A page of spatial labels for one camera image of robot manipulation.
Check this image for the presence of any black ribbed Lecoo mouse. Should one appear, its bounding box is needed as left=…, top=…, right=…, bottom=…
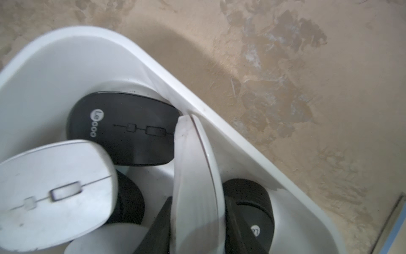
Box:
left=223, top=178, right=275, bottom=253

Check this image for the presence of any beige notebook blue spine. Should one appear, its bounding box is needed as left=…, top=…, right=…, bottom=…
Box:
left=371, top=193, right=406, bottom=254

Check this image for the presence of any grey white mouse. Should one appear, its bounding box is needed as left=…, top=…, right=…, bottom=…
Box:
left=64, top=223, right=149, bottom=254

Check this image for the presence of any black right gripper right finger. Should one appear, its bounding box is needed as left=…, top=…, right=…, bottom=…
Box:
left=225, top=196, right=267, bottom=254

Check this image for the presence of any white plastic storage box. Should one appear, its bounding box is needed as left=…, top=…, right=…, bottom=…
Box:
left=1, top=26, right=346, bottom=254

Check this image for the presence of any white slim mouse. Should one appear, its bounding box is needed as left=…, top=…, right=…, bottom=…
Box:
left=170, top=115, right=226, bottom=254

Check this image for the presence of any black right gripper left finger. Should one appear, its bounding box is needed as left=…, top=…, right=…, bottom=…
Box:
left=133, top=196, right=172, bottom=254

